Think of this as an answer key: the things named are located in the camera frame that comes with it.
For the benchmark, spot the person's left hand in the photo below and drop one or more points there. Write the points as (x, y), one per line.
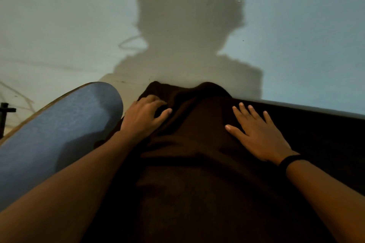
(137, 121)

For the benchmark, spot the person's right hand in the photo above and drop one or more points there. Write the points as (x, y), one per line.
(261, 140)

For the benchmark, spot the person's left middle finger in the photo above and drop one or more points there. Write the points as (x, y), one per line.
(151, 98)

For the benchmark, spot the person's right middle finger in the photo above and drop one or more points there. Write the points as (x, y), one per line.
(247, 113)

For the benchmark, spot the person's left thumb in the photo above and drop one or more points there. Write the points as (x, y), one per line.
(164, 116)

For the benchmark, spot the person's right little finger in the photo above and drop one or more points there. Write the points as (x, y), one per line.
(268, 119)

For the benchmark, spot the person's right thumb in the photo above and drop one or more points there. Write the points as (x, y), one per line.
(235, 131)

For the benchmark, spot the dark brown cloth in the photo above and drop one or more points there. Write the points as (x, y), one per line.
(199, 171)

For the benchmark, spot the person's left forearm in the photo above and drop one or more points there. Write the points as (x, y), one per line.
(62, 191)

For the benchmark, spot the person's right forearm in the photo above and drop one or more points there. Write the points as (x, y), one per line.
(330, 197)

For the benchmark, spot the black wristband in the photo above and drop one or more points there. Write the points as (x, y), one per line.
(288, 161)

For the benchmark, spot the blue padded ironing board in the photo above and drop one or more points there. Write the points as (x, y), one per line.
(51, 137)

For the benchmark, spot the black metal stand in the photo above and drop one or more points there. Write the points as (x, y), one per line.
(3, 117)

